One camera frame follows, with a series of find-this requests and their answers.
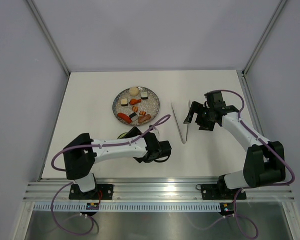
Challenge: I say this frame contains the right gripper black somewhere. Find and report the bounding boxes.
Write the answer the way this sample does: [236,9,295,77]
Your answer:
[184,101,215,131]

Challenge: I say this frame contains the stainless steel tongs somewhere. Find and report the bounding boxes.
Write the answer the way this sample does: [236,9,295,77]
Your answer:
[171,101,190,145]

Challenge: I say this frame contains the green round lid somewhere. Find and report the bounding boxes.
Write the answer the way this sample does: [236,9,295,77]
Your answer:
[118,132,127,139]

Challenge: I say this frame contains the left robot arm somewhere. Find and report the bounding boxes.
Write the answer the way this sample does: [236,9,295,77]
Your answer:
[63,116,172,199]

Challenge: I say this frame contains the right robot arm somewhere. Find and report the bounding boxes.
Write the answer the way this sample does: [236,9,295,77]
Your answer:
[184,90,286,199]

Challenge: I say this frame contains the bacon slice toy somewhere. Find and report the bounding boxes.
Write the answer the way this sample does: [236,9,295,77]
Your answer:
[138,114,151,124]

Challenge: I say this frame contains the white rice cube toy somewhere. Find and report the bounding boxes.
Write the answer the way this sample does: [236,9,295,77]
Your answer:
[129,112,139,122]

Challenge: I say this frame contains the silver patterned plate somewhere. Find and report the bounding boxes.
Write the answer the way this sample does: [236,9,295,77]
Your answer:
[112,86,160,127]

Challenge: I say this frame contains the sushi roll toy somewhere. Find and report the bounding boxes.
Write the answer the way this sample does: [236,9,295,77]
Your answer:
[141,91,148,100]

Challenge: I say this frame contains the beige round bun toy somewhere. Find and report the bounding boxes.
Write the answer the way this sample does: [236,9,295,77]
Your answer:
[129,86,139,97]

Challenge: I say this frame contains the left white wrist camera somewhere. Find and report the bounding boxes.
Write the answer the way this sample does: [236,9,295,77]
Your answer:
[151,126,160,140]

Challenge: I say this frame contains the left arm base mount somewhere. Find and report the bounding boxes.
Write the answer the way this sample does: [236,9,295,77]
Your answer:
[69,184,114,200]

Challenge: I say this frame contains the white slotted cable duct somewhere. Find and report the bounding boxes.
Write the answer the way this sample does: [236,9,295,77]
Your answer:
[33,202,222,211]

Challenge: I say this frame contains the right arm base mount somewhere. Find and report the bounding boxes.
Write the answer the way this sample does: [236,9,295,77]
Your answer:
[195,184,237,200]

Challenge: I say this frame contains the aluminium front rail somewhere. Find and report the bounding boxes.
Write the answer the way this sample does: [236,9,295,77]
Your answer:
[23,177,294,202]

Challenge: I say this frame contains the right aluminium frame post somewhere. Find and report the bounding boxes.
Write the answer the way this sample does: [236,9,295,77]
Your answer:
[241,0,289,77]

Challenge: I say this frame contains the aluminium frame post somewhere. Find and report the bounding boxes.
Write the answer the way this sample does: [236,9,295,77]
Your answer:
[24,0,71,78]
[241,0,289,77]

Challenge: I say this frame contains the left aluminium frame post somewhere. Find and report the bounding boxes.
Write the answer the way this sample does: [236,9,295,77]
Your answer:
[24,0,71,78]

